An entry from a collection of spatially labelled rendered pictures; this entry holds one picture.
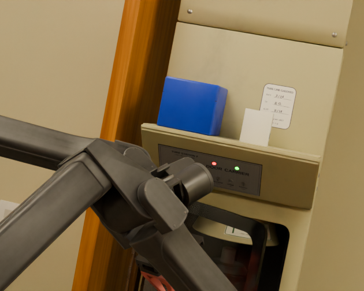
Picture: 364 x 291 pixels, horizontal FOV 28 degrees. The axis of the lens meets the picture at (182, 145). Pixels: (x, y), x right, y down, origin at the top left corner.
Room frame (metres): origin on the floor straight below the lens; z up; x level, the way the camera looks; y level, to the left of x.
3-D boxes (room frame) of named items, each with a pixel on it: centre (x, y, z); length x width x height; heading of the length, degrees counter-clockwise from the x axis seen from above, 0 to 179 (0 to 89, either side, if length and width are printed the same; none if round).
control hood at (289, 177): (1.31, -0.09, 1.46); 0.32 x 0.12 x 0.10; 78
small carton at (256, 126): (1.30, -0.13, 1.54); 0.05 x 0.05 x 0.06; 82
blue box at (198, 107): (1.33, -0.01, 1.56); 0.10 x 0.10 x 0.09; 78
